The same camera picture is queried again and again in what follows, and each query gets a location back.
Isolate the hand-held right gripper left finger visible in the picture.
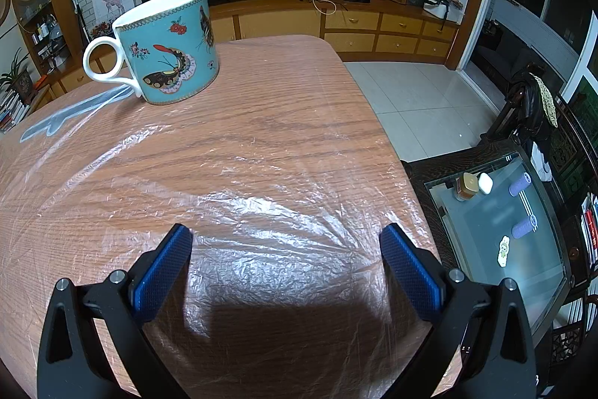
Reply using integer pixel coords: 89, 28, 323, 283
36, 224, 193, 399

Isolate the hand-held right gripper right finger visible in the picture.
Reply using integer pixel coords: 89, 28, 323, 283
380, 222, 538, 399

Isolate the glass top coffee table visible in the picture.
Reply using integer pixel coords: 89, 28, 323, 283
402, 142, 573, 334

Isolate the brown jar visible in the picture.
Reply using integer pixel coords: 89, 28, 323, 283
455, 171, 481, 202

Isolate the blue cylinder lower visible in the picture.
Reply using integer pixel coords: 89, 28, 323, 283
511, 214, 538, 239

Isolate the blue cylinder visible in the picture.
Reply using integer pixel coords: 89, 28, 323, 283
511, 214, 538, 239
509, 172, 532, 196

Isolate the blue cylinder upper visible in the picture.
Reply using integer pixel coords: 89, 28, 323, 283
509, 172, 532, 196

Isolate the row of upright books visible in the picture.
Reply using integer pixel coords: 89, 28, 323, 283
579, 193, 598, 269

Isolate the dark wooden chair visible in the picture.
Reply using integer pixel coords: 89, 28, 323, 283
481, 65, 561, 147

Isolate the teal butterfly mug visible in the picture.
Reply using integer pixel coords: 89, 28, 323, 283
83, 0, 220, 105

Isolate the stack of books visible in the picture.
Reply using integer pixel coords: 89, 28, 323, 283
0, 90, 31, 133

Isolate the beige beaded cloth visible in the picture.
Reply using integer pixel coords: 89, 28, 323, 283
528, 73, 559, 128

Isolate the long leaf potted plant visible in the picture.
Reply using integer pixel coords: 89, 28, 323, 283
0, 48, 33, 105

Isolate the red flower picture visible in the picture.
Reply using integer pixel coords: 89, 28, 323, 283
89, 19, 123, 40

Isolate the wooden television cabinet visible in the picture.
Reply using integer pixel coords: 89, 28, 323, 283
56, 0, 461, 96

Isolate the wooden display shelf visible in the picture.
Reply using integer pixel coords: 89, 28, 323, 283
7, 0, 78, 82

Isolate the dark carved ornament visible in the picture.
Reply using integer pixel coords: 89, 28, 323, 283
423, 0, 465, 19

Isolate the white cable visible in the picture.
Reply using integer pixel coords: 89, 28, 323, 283
306, 0, 349, 14

